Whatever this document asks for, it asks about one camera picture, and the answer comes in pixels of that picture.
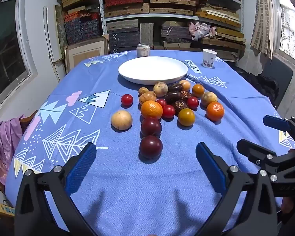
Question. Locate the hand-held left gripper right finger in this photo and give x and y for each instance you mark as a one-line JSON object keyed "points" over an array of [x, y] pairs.
{"points": [[211, 168]]}

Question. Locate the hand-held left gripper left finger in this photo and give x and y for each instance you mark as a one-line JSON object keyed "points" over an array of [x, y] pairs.
{"points": [[81, 167]]}

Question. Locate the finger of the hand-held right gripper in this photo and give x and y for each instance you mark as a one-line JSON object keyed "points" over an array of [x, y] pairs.
{"points": [[255, 154], [275, 122]]}

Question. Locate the orange mandarin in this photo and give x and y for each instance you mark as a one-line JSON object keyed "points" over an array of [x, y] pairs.
{"points": [[151, 109], [215, 111]]}

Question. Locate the yellow orange plum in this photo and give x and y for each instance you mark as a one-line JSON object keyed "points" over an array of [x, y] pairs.
{"points": [[186, 117], [198, 90]]}

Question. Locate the pale yellow passion fruit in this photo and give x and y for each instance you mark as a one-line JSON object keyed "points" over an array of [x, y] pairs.
{"points": [[121, 120]]}

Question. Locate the dark red plum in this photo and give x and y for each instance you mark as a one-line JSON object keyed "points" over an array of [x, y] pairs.
{"points": [[151, 146], [151, 127]]}

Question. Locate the red cherry tomato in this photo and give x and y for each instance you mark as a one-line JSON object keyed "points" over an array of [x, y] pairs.
{"points": [[193, 102], [161, 102], [168, 111], [126, 100]]}

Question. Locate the tan passion fruit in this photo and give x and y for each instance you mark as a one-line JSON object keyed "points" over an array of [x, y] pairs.
{"points": [[185, 84], [160, 89], [209, 99], [142, 90], [147, 97]]}

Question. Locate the dark brown mangosteen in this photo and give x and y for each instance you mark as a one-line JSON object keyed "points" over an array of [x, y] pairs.
{"points": [[172, 97], [185, 95], [175, 87], [180, 106]]}

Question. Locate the white plate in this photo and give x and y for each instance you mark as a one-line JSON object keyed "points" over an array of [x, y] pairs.
{"points": [[152, 68]]}

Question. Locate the black cloth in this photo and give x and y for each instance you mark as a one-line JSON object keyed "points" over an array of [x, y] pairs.
{"points": [[260, 83]]}

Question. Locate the black chair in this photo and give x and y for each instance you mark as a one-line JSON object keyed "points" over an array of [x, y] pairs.
{"points": [[282, 73]]}

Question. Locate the blue printed tablecloth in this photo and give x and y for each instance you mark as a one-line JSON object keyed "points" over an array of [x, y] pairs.
{"points": [[127, 189]]}

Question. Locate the wooden chair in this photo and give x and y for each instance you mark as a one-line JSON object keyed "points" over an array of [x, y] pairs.
{"points": [[29, 118]]}

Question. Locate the purple pink cloth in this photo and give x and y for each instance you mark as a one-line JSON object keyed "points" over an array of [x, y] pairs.
{"points": [[2, 147]]}

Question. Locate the white printed paper cup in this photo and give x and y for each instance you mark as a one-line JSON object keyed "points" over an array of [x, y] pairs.
{"points": [[209, 59]]}

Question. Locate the bright barred window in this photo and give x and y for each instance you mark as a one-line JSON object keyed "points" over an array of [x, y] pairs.
{"points": [[291, 29]]}

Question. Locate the checked curtain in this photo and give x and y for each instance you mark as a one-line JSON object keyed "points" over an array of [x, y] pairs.
{"points": [[261, 22]]}

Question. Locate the pink cloth bundle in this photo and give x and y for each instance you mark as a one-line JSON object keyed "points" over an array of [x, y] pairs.
{"points": [[201, 30]]}

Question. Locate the white board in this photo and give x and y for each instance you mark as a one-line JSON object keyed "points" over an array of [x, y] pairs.
{"points": [[50, 41]]}

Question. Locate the pale drink can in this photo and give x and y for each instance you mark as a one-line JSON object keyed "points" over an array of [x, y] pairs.
{"points": [[143, 51]]}

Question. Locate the stack of dark grey boxes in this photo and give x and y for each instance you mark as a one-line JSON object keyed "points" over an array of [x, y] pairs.
{"points": [[124, 38]]}

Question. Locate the stack of blue patterned boxes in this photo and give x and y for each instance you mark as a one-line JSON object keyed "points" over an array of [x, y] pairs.
{"points": [[82, 30]]}

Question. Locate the white framed window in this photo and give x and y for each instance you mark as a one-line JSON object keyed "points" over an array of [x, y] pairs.
{"points": [[7, 49]]}

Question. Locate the green patterned board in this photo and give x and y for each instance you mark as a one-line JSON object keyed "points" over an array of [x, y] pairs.
{"points": [[60, 29]]}

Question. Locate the upright grey patterned box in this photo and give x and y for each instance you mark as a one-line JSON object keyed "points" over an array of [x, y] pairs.
{"points": [[146, 35]]}

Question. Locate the stack of tan woven boxes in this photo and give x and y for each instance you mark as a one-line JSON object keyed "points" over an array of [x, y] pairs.
{"points": [[172, 2]]}

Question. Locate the white metal shelf rack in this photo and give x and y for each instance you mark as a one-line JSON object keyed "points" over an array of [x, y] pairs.
{"points": [[102, 9]]}

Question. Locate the cardboard picture frame box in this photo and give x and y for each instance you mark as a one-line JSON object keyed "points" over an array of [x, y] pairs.
{"points": [[86, 55]]}

